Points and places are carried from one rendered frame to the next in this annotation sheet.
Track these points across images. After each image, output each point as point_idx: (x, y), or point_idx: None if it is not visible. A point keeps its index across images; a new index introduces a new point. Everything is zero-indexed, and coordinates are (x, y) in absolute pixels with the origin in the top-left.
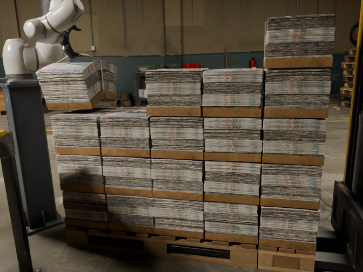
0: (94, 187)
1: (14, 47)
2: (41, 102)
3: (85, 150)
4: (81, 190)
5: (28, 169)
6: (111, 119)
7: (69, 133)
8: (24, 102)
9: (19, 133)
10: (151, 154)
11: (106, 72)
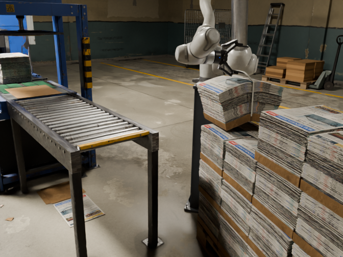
0: (214, 202)
1: None
2: None
3: (214, 165)
4: (207, 199)
5: (197, 159)
6: (231, 148)
7: (208, 146)
8: None
9: (195, 127)
10: (252, 201)
11: (262, 94)
